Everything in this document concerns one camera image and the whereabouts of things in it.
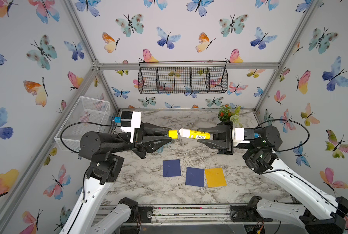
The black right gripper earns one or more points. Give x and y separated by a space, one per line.
225 145

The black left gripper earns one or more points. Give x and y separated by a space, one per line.
142 144

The yellow glue stick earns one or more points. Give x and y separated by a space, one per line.
187 133

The yellow envelope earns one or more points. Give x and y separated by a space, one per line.
215 177

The yellow glue stick cap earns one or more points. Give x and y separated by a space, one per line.
173 134

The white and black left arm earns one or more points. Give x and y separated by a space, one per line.
105 166

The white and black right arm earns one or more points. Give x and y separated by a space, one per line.
317 211

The artificial flowers in white pot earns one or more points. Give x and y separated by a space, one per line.
230 112

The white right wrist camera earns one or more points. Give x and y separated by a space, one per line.
243 135

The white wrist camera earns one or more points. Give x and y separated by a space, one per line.
129 122
243 135

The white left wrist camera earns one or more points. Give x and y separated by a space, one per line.
129 122

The black wire wall basket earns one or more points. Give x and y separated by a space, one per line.
182 77

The white mesh wall basket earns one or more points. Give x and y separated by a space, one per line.
88 114

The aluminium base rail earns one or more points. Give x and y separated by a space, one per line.
199 214

